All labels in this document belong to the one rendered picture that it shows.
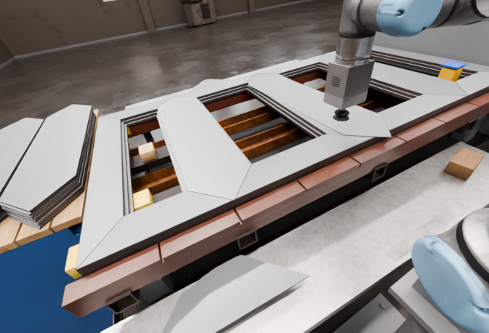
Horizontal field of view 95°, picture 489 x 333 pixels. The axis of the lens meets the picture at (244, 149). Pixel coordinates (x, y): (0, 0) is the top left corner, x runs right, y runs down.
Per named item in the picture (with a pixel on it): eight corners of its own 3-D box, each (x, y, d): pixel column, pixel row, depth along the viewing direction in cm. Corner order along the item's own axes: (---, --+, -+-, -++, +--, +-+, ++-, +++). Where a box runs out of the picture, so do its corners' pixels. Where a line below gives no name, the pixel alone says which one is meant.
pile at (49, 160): (12, 132, 110) (2, 121, 107) (99, 108, 122) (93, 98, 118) (-111, 289, 51) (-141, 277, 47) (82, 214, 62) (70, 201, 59)
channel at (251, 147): (102, 202, 81) (94, 193, 78) (414, 83, 128) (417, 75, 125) (100, 218, 75) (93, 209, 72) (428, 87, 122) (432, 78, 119)
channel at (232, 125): (104, 169, 97) (98, 160, 94) (381, 74, 144) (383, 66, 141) (103, 180, 91) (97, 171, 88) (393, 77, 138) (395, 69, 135)
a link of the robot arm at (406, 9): (477, -26, 32) (418, -22, 41) (406, -18, 32) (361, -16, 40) (452, 34, 37) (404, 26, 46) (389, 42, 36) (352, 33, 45)
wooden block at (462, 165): (466, 181, 70) (474, 169, 67) (442, 172, 74) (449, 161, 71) (476, 166, 74) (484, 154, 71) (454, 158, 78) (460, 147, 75)
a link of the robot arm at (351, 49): (330, 35, 51) (356, 30, 54) (328, 57, 54) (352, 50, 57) (358, 40, 46) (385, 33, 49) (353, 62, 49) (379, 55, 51)
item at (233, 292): (131, 320, 50) (123, 313, 48) (279, 240, 61) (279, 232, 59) (134, 392, 41) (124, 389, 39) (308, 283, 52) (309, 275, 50)
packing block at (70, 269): (78, 256, 54) (68, 247, 52) (100, 246, 55) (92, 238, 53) (74, 279, 49) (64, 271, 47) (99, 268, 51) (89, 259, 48)
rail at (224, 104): (108, 135, 104) (102, 124, 101) (360, 59, 148) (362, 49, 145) (108, 145, 98) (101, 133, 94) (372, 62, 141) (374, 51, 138)
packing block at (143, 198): (135, 203, 65) (129, 195, 63) (153, 197, 67) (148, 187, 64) (137, 219, 61) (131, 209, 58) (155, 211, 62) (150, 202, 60)
